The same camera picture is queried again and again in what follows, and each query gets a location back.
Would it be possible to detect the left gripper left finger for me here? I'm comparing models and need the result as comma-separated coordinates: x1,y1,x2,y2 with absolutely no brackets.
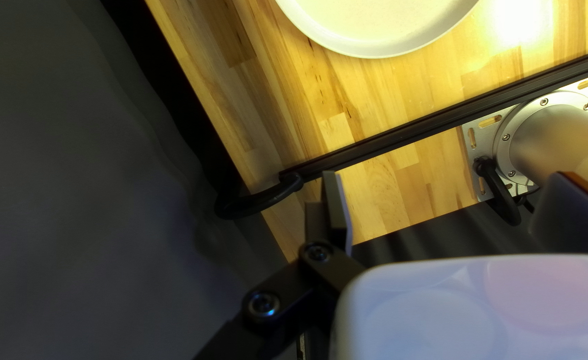
194,170,367,360

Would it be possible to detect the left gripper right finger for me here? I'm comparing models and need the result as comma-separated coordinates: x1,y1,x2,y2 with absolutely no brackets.
528,171,588,257

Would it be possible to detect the grey round plate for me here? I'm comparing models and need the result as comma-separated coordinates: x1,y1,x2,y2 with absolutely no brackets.
274,0,480,59

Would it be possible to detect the black power cable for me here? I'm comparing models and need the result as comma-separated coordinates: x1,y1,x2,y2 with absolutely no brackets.
473,156,523,227

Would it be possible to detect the thick black cable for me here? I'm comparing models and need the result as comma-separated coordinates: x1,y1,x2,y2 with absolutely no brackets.
214,172,305,221

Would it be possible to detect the black frame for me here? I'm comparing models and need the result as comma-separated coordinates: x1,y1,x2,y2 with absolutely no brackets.
279,45,588,183

